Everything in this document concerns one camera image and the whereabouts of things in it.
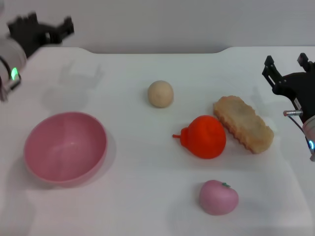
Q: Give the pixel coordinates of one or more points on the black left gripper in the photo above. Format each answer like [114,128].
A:
[34,37]

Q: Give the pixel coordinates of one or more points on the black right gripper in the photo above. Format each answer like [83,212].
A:
[300,86]

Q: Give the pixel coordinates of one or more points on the orange toy fruit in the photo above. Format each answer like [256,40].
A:
[206,136]

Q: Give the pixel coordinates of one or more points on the pink plastic bowl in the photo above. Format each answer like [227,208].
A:
[66,150]

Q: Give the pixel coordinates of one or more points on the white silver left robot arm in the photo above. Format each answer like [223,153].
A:
[9,54]

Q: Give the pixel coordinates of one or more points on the toasted bread slice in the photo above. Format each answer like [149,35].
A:
[242,124]

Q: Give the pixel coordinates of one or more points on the beige round bun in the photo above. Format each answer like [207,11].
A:
[160,94]

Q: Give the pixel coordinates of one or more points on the pink toy peach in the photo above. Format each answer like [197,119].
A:
[217,197]

